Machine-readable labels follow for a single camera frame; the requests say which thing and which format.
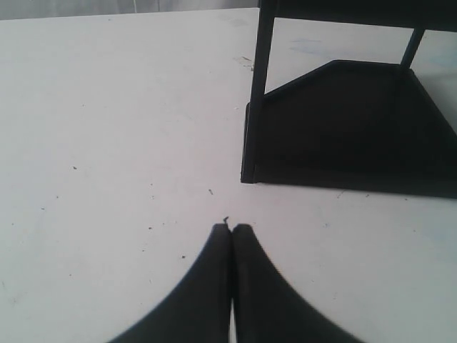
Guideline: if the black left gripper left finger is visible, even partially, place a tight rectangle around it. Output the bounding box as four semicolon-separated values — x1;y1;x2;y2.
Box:
113;224;231;342

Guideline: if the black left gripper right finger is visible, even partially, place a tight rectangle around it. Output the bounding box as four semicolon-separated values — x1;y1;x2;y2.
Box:
232;224;360;342

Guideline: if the black metal shelf rack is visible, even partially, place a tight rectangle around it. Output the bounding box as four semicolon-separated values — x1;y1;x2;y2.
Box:
241;1;456;198

